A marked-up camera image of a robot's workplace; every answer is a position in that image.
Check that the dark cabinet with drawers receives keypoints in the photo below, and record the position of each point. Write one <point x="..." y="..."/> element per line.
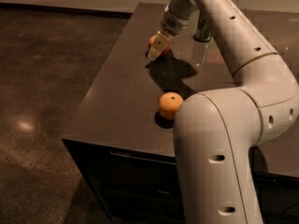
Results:
<point x="144" y="187"/>

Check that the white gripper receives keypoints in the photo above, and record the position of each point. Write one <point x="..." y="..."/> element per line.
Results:
<point x="175" y="24"/>

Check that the orange fruit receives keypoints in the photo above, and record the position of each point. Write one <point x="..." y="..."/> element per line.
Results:
<point x="169" y="104"/>

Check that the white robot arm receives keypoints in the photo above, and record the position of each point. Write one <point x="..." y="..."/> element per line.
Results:
<point x="214" y="130"/>

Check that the green soda can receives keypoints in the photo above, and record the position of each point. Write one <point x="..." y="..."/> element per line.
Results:
<point x="202" y="32"/>

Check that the red apple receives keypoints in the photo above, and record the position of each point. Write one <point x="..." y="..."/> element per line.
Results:
<point x="153" y="42"/>

